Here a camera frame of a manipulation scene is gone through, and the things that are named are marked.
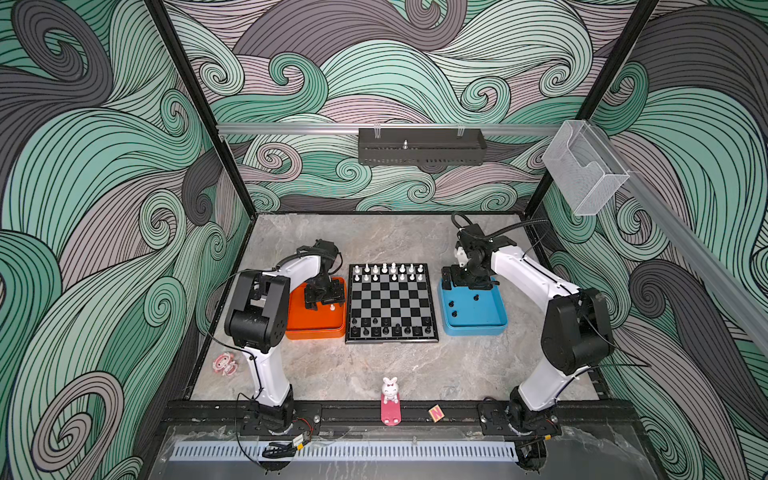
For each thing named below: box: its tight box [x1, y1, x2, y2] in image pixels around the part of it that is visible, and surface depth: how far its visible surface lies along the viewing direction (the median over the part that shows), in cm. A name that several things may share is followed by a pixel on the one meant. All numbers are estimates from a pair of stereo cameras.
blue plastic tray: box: [438, 277, 509, 337], surface depth 94 cm
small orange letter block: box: [428, 404, 445, 423], surface depth 75 cm
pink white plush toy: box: [212, 352, 238, 376], surface depth 81 cm
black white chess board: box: [345, 263, 439, 344], surface depth 94 cm
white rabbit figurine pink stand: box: [380, 377, 402, 427], surface depth 74 cm
